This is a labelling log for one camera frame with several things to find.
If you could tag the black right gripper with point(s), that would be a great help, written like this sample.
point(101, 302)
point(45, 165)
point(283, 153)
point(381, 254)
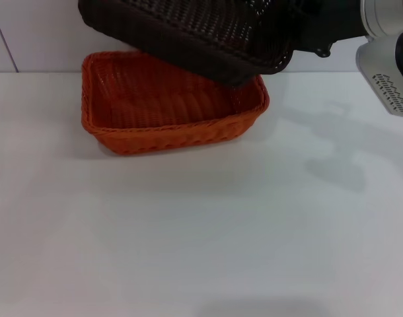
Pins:
point(327, 23)

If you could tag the dark brown woven basket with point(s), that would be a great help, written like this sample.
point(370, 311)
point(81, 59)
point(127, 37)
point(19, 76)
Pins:
point(188, 29)

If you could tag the orange woven plastic basket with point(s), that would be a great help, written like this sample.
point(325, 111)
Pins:
point(162, 132)

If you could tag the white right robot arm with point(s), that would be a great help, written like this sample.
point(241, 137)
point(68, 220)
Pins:
point(383, 13)

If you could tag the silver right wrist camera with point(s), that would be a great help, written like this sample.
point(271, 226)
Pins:
point(376, 66)

